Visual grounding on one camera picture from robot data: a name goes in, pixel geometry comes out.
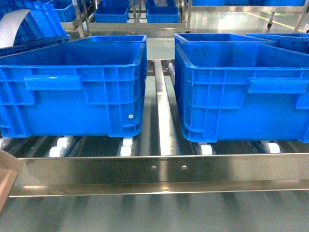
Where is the steel shelf rack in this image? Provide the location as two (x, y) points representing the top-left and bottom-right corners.
(0, 0), (309, 198)

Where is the blue crate rear centre-left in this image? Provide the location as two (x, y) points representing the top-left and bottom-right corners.
(94, 6), (128, 23)

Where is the blue crate far right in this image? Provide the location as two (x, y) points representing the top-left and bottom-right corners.
(247, 33), (309, 54)

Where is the blue crate behind right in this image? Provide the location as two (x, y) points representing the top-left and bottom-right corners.
(173, 33), (276, 46)

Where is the blue crate rear centre-right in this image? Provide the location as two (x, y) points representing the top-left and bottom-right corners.
(146, 6), (180, 23)

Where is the blue crate front right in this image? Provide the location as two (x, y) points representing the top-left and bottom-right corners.
(174, 43), (309, 143)

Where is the blue crate tilted left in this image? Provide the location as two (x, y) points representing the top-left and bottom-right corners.
(0, 0), (70, 57)

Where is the blue crate behind left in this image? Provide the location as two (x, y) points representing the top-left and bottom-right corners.
(71, 35), (147, 44)

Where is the blue crate front left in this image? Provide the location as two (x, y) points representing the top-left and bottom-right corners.
(0, 43), (147, 138)

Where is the beige plastic dustpan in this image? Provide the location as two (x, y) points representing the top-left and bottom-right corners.
(0, 149), (23, 213)

